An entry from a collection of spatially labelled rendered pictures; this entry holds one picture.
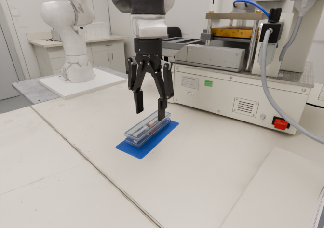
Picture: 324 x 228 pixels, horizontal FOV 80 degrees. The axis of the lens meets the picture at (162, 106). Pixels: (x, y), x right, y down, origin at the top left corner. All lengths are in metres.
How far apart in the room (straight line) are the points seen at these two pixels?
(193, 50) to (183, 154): 0.38
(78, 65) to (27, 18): 2.41
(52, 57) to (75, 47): 1.88
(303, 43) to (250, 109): 0.26
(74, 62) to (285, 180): 1.01
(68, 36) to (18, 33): 2.38
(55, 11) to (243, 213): 1.01
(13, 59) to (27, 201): 2.99
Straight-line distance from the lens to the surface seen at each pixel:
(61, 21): 1.08
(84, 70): 1.14
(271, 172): 0.51
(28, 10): 3.49
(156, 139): 0.62
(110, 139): 0.64
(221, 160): 0.57
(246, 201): 0.43
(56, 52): 3.00
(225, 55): 0.71
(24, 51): 3.49
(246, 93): 0.71
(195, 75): 0.75
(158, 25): 0.46
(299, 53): 0.79
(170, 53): 0.86
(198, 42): 0.94
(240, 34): 0.73
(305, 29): 0.78
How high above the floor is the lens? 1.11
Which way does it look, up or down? 26 degrees down
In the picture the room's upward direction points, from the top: straight up
